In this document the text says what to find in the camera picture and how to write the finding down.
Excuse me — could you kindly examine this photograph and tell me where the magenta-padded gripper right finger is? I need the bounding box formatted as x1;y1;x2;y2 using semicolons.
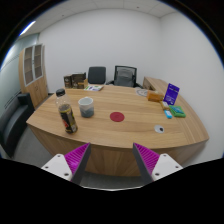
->
132;142;184;185

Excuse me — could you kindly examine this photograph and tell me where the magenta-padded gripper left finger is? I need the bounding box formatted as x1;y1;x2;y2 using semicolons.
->
41;142;92;185

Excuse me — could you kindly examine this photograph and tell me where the clear bottle with black cap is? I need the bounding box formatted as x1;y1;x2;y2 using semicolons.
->
54;88;79;135

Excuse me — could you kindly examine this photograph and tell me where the grey and white cup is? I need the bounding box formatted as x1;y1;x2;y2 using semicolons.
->
77;96;95;118

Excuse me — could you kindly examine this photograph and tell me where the flat round red coaster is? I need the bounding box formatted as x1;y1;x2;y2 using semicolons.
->
109;111;126;123

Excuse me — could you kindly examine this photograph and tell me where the small tan box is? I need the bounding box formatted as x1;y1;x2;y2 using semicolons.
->
159;100;171;111

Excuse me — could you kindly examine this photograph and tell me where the green box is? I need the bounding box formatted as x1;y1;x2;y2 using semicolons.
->
168;105;187;118

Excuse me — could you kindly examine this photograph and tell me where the orange wooden box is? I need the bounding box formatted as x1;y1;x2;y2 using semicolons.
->
146;90;165;103

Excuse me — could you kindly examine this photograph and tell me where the purple sign stand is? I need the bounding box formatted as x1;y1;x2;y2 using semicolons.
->
163;83;181;106

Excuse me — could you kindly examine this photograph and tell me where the green and white booklet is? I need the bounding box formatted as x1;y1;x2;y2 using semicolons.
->
83;84;105;92

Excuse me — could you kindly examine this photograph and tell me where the black sofa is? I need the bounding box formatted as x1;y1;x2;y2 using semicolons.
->
0;92;35;158

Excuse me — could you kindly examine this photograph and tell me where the brown cardboard box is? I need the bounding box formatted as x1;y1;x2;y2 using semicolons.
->
77;79;89;90

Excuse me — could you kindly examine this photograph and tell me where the wooden side desk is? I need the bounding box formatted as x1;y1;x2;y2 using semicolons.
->
142;76;174;94

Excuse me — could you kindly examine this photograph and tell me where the small dark brown box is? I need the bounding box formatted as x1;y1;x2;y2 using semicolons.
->
63;75;73;89

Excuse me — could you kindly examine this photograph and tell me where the large dark brown box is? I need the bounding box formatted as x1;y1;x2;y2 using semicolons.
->
71;72;87;90

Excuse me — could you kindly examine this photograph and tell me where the black mesh office chair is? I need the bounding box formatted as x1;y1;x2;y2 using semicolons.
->
106;65;144;89

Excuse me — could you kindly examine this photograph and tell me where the dark grey office chair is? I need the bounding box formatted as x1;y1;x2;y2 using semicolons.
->
87;66;107;85

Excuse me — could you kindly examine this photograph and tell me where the wooden cabinet with glass doors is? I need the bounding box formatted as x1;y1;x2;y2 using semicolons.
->
18;43;49;108

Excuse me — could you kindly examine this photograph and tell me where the long ceiling light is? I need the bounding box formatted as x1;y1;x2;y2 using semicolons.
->
18;20;37;37

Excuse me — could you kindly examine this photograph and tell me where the round silver cable grommet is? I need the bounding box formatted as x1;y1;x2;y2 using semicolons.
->
153;124;165;134

